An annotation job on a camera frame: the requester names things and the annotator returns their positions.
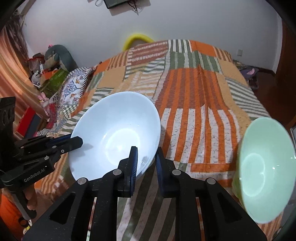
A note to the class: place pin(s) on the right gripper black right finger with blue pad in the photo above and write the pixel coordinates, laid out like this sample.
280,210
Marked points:
204,209

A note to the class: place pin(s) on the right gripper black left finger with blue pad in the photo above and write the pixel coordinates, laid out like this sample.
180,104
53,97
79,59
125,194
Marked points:
68,217

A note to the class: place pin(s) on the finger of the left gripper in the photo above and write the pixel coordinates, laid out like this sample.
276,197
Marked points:
66,143

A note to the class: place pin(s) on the white bowl patterned outside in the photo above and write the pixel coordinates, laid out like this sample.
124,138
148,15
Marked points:
109,129

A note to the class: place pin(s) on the light green bowl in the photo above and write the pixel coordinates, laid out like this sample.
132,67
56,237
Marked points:
265,170

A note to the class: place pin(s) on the white plate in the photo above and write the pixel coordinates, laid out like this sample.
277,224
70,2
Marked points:
92,213

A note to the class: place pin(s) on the person's left hand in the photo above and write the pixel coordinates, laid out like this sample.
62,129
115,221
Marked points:
31,196

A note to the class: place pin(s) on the red box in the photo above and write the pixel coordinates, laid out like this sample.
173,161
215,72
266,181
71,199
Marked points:
25,121

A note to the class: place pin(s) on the patterned pillow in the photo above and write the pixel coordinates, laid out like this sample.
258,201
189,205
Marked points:
67,99

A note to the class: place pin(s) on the pink bunny toy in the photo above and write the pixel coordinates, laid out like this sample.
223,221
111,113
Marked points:
44,102

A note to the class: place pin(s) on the green box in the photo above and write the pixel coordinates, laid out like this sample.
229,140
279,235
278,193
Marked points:
52,85

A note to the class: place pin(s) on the orange striped curtain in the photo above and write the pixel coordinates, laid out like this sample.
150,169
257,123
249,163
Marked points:
15,80

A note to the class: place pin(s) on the grey plush toy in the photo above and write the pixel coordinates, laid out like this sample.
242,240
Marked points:
59,55

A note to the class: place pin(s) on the orange patchwork blanket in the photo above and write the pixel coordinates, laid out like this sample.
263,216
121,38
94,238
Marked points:
204,103

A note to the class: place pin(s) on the black camera box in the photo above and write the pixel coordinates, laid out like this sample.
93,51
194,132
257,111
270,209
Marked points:
7,119

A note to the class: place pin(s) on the wall-mounted black screen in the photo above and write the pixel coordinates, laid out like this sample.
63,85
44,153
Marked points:
113,3

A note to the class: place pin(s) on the wall socket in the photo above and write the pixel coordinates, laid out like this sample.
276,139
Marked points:
239,52

